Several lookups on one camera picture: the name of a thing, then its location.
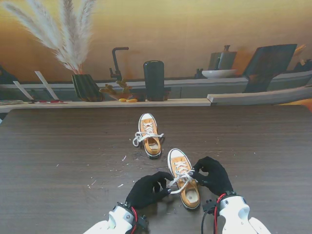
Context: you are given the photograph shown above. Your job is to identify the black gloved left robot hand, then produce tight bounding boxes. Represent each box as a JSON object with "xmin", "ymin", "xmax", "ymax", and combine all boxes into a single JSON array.
[{"xmin": 125, "ymin": 171, "xmax": 174, "ymax": 210}]

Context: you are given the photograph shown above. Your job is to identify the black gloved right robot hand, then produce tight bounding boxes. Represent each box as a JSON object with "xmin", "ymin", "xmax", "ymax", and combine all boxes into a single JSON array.
[{"xmin": 193, "ymin": 156, "xmax": 234, "ymax": 197}]

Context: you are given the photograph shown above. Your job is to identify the orange canvas sneaker with laces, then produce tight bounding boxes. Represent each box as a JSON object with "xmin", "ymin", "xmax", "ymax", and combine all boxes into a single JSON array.
[{"xmin": 138, "ymin": 113, "xmax": 163, "ymax": 160}]

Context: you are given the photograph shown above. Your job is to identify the long white shoelace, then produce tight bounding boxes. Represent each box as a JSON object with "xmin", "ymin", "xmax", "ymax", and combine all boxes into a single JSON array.
[{"xmin": 132, "ymin": 123, "xmax": 165, "ymax": 147}]

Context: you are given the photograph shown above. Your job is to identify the grey wooden plank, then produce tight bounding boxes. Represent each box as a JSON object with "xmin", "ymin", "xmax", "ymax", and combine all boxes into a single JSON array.
[{"xmin": 206, "ymin": 85, "xmax": 312, "ymax": 106}]

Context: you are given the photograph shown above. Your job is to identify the dark low stand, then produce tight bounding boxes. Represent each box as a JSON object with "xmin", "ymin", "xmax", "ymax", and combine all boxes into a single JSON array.
[{"xmin": 131, "ymin": 87, "xmax": 172, "ymax": 102}]

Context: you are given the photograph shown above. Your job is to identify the yellow cactus ornament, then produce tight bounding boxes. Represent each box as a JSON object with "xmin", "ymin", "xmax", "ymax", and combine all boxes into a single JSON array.
[{"xmin": 98, "ymin": 78, "xmax": 134, "ymax": 100}]

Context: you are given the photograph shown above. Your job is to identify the white bowl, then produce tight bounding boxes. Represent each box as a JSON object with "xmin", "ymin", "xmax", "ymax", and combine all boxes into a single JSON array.
[{"xmin": 201, "ymin": 69, "xmax": 237, "ymax": 79}]

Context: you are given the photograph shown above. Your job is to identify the black cylindrical canister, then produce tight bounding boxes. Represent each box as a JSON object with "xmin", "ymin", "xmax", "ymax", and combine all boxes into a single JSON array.
[{"xmin": 143, "ymin": 60, "xmax": 165, "ymax": 102}]

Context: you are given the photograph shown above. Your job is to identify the grey metal pot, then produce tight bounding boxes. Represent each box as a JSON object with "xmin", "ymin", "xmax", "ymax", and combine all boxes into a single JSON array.
[{"xmin": 208, "ymin": 45, "xmax": 237, "ymax": 71}]

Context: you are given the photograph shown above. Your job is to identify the dark green ribbed vase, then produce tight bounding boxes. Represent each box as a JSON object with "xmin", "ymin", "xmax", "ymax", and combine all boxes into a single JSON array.
[{"xmin": 71, "ymin": 74, "xmax": 105, "ymax": 102}]

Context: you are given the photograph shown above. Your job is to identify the red flat strips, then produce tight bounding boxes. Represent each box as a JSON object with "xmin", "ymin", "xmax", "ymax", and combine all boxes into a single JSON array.
[{"xmin": 36, "ymin": 99, "xmax": 65, "ymax": 105}]

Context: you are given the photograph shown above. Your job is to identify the black kitchen faucet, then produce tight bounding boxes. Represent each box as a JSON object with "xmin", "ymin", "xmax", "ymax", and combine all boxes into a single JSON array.
[{"xmin": 109, "ymin": 46, "xmax": 130, "ymax": 80}]

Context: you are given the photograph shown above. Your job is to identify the long white slat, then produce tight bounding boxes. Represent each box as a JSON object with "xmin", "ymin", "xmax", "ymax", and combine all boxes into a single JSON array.
[{"xmin": 34, "ymin": 71, "xmax": 59, "ymax": 100}]

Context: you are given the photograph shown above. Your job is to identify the short white slat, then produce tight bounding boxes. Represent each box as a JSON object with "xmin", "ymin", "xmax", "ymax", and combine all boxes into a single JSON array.
[{"xmin": 12, "ymin": 80, "xmax": 34, "ymax": 101}]

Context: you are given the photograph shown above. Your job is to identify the white pampas grass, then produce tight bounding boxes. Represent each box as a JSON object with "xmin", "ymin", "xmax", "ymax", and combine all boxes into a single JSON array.
[{"xmin": 0, "ymin": 0, "xmax": 97, "ymax": 75}]

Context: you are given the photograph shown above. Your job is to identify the red left arm cable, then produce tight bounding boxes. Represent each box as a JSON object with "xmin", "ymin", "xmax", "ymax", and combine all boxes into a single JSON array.
[{"xmin": 130, "ymin": 206, "xmax": 138, "ymax": 234}]

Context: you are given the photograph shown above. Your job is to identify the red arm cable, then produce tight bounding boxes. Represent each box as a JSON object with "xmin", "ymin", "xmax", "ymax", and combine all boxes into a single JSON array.
[
  {"xmin": 214, "ymin": 194, "xmax": 226, "ymax": 234},
  {"xmin": 130, "ymin": 206, "xmax": 138, "ymax": 234}
]

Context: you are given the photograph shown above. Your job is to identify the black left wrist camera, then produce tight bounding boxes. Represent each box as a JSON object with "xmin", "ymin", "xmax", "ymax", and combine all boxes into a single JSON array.
[{"xmin": 137, "ymin": 214, "xmax": 149, "ymax": 231}]

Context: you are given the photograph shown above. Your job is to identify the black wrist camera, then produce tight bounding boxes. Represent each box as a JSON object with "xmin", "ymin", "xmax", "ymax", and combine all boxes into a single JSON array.
[
  {"xmin": 202, "ymin": 199, "xmax": 218, "ymax": 215},
  {"xmin": 137, "ymin": 214, "xmax": 149, "ymax": 231}
]

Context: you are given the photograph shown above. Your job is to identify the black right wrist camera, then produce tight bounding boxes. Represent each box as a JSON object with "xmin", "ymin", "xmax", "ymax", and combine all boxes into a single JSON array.
[{"xmin": 202, "ymin": 199, "xmax": 218, "ymax": 215}]

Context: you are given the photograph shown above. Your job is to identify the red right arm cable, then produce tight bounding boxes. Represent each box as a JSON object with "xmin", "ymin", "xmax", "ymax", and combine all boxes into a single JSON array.
[{"xmin": 214, "ymin": 194, "xmax": 226, "ymax": 234}]

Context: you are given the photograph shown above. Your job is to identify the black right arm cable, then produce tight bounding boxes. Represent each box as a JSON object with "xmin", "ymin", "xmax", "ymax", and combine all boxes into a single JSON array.
[{"xmin": 200, "ymin": 212, "xmax": 209, "ymax": 234}]

